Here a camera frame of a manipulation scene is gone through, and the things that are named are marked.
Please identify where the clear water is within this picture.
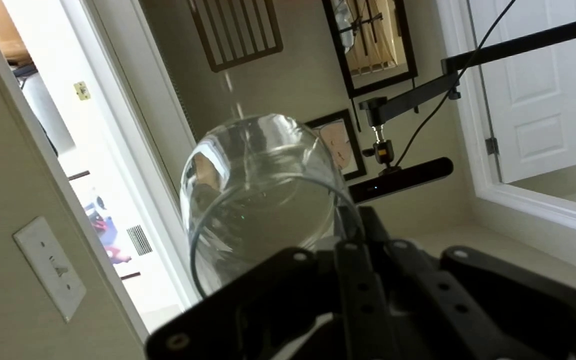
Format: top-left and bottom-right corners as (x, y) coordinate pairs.
(221, 68), (245, 121)

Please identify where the white light switch plate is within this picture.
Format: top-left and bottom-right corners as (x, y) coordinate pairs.
(12, 214), (90, 324)

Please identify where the large dark picture frame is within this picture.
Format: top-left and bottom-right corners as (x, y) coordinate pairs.
(320, 0), (417, 100)

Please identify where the sketch picture in dark frame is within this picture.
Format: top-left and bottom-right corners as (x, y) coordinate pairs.
(301, 105), (370, 184)

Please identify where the thin black camera cable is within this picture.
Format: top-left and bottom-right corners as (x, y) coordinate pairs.
(392, 0), (519, 170)

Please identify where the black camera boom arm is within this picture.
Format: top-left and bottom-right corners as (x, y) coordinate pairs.
(355, 0), (576, 128)

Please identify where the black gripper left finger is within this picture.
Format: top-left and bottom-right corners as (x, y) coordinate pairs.
(144, 203), (395, 360)

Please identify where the small grey wall plate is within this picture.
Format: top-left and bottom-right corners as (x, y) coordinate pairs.
(123, 223), (156, 258)

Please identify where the colourful red blue object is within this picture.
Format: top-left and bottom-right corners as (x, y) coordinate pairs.
(84, 193), (134, 265)

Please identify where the clear glass cup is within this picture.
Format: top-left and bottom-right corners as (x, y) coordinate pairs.
(177, 111), (364, 303)

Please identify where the black stereo camera bar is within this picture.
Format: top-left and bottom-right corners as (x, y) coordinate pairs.
(345, 156), (456, 206)

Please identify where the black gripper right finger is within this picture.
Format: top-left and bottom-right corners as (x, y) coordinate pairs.
(357, 203), (576, 360)

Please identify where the black ball head mount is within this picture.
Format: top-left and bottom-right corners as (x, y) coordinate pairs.
(360, 121), (398, 168)

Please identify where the dark lattice wall frame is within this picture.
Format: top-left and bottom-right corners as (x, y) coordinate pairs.
(185, 0), (285, 73)

